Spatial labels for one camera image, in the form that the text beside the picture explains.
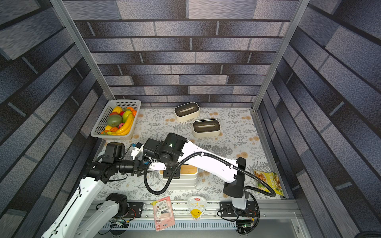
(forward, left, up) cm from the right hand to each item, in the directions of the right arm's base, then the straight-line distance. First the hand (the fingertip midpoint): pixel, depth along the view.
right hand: (172, 166), depth 67 cm
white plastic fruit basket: (+31, +54, -16) cm, 65 cm away
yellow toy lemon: (+50, +50, -13) cm, 72 cm away
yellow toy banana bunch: (+31, +36, -12) cm, 49 cm away
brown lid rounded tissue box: (+35, -18, -17) cm, 43 cm away
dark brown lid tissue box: (+50, -4, -16) cm, 53 cm away
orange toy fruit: (+46, +36, -12) cm, 60 cm away
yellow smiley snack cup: (-13, -12, -13) cm, 22 cm away
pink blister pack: (-16, +5, -19) cm, 25 cm away
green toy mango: (+37, +46, -12) cm, 60 cm away
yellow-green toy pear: (+43, +41, -13) cm, 61 cm away
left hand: (-1, +8, 0) cm, 8 cm away
